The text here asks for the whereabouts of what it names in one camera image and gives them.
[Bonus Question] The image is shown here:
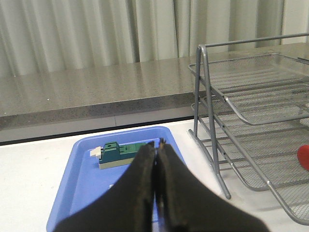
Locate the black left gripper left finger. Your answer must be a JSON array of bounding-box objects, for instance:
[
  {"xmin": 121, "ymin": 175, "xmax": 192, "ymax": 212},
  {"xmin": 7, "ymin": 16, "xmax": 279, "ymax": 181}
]
[{"xmin": 55, "ymin": 142, "xmax": 155, "ymax": 232}]

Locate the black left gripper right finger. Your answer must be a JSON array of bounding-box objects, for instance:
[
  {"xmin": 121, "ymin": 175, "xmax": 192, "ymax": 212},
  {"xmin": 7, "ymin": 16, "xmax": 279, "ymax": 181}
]
[{"xmin": 155, "ymin": 139, "xmax": 269, "ymax": 232}]

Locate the mesh rack tray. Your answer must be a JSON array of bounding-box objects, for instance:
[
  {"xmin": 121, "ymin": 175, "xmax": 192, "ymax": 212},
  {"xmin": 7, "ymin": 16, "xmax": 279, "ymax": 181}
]
[
  {"xmin": 213, "ymin": 98, "xmax": 309, "ymax": 188},
  {"xmin": 189, "ymin": 54, "xmax": 309, "ymax": 126},
  {"xmin": 200, "ymin": 135, "xmax": 309, "ymax": 226}
]

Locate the red emergency stop button switch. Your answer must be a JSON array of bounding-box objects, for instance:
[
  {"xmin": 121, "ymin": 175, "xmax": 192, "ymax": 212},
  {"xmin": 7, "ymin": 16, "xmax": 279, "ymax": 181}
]
[{"xmin": 297, "ymin": 145, "xmax": 309, "ymax": 171}]

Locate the blue plastic tray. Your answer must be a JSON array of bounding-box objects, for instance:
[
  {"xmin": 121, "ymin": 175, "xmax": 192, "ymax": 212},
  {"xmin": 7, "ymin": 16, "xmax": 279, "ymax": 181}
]
[{"xmin": 46, "ymin": 126, "xmax": 182, "ymax": 232}]

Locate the green terminal block component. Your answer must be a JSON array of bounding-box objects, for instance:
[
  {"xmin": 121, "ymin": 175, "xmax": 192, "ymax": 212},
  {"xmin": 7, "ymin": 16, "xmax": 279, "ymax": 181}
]
[{"xmin": 90, "ymin": 142, "xmax": 147, "ymax": 170}]

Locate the grey stone counter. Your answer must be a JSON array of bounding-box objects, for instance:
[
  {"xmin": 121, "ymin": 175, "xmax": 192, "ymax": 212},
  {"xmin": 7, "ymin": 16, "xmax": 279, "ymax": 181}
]
[{"xmin": 0, "ymin": 42, "xmax": 309, "ymax": 143}]

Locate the white pleated curtain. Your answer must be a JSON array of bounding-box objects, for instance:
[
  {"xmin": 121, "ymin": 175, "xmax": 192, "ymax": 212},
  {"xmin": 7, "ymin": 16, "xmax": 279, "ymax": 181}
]
[{"xmin": 0, "ymin": 0, "xmax": 309, "ymax": 77}]

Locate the grey metal rack frame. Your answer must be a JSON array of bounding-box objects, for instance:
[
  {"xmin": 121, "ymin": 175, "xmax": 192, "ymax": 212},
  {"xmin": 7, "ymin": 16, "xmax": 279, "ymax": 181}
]
[{"xmin": 189, "ymin": 32, "xmax": 309, "ymax": 199}]

